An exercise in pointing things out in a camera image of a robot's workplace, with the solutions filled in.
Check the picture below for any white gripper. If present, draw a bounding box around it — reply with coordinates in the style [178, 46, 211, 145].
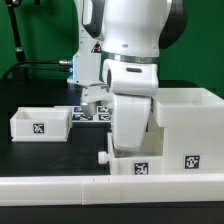
[112, 94, 151, 150]

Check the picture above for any white front drawer box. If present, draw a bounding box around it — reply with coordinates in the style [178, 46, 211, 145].
[98, 128, 164, 175]

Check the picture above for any white drawer box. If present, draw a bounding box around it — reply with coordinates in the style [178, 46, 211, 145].
[98, 128, 164, 175]
[10, 107, 72, 142]

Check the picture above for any white drawer cabinet frame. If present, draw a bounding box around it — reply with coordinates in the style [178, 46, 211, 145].
[149, 88, 224, 174]

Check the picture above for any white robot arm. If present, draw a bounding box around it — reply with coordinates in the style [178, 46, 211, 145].
[67, 0, 187, 151]

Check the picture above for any white rear drawer box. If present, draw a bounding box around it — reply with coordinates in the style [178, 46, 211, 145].
[10, 107, 72, 142]

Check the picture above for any black stand pole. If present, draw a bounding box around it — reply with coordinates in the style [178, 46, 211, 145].
[3, 0, 29, 80]

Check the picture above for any white marker base plate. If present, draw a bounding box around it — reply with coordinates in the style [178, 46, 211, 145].
[67, 106, 111, 123]

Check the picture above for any white front rail wall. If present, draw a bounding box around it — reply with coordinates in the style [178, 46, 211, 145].
[0, 174, 224, 206]

